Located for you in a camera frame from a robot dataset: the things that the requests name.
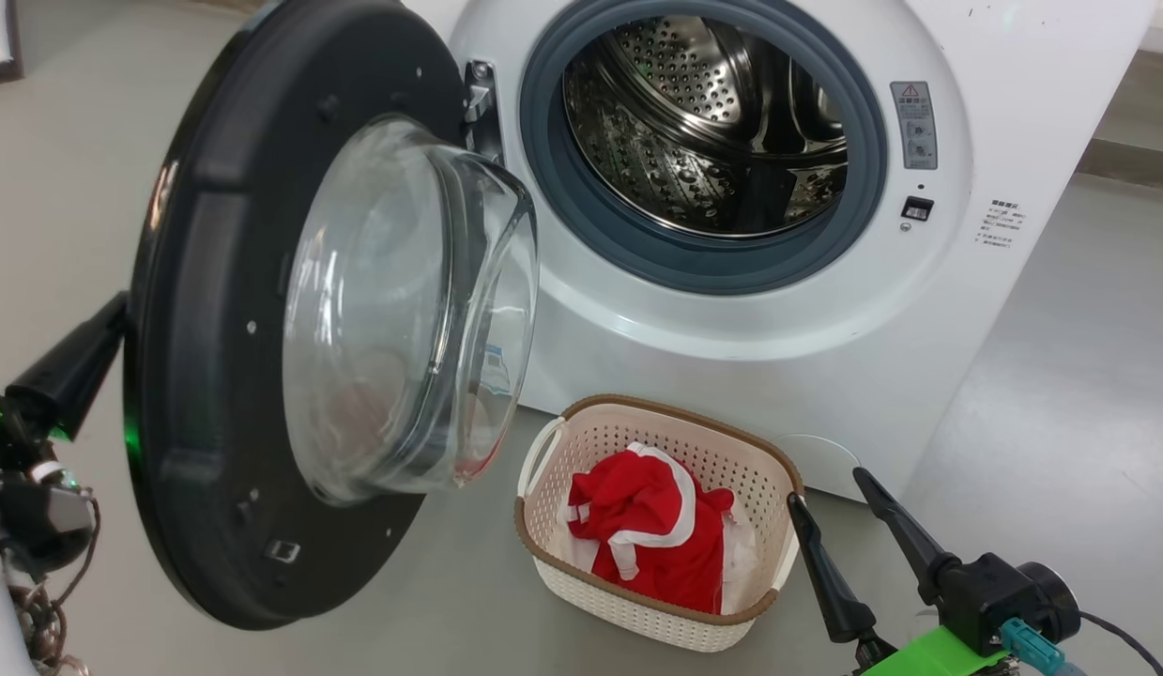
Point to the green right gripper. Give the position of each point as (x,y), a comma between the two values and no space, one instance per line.
(938,657)

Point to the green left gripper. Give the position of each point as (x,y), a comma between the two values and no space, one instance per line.
(13,441)

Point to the white thin cloth garment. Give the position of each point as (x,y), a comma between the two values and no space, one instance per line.
(742,563)

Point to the black round glass washer door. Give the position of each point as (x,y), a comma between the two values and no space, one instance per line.
(215,394)

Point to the red garment with white stripes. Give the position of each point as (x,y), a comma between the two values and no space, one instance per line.
(651,526)

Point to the white front-load washing machine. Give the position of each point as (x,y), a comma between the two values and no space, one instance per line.
(975,310)

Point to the cream perforated laundry basket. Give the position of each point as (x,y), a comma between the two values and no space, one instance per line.
(590,451)

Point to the grey rubber door gasket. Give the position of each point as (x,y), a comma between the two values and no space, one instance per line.
(863,207)

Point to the black door latch socket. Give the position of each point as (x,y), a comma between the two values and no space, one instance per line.
(917,208)

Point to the round white filter cover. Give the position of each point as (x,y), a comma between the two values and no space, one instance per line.
(825,460)

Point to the grey warning sticker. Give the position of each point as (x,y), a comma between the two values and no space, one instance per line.
(914,127)

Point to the perforated steel washer drum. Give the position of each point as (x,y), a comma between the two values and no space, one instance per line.
(665,141)

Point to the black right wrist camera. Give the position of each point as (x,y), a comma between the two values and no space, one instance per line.
(999,591)

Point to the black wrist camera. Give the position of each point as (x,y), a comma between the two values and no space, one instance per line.
(999,591)
(37,521)

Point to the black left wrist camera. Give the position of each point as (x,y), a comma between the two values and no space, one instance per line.
(37,521)

